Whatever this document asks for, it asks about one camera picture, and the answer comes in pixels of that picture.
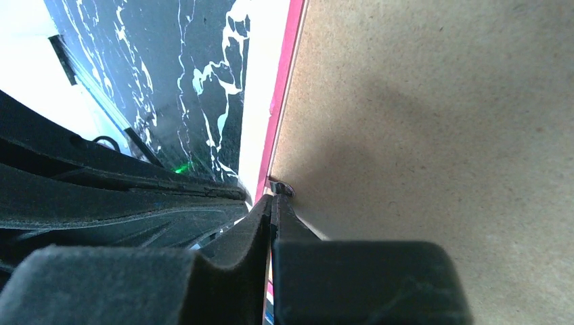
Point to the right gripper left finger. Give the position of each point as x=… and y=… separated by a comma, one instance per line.
x=221, y=283

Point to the brown cardboard backing board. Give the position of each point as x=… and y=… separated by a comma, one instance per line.
x=446, y=121

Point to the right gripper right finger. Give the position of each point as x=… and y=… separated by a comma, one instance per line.
x=360, y=282

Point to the pink photo frame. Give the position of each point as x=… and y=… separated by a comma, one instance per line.
x=273, y=41

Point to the aluminium right side rail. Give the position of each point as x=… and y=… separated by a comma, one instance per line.
x=77, y=75

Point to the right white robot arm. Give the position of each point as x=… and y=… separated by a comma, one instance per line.
x=91, y=236

